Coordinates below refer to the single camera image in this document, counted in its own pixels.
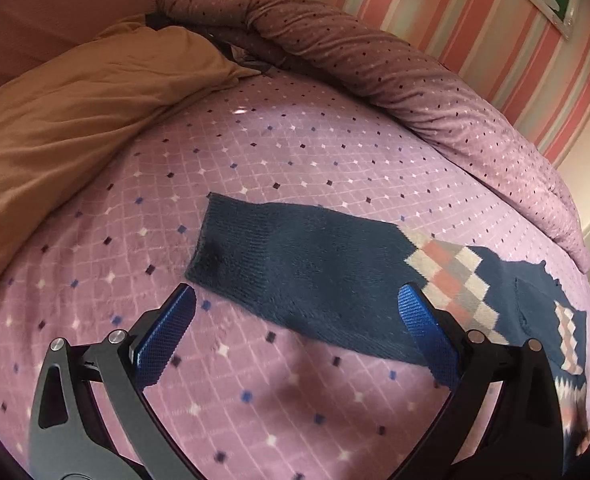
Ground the purple dotted rolled duvet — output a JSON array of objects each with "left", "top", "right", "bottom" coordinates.
[{"left": 156, "top": 0, "right": 590, "bottom": 273}]

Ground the navy argyle sock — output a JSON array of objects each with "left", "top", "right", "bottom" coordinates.
[
  {"left": 185, "top": 193, "right": 480, "bottom": 364},
  {"left": 466, "top": 246, "right": 587, "bottom": 464}
]

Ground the purple diamond bed sheet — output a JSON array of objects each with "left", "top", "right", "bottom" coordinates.
[{"left": 0, "top": 70, "right": 590, "bottom": 479}]

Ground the tan brown pillow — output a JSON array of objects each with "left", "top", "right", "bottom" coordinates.
[{"left": 0, "top": 15, "right": 255, "bottom": 276}]

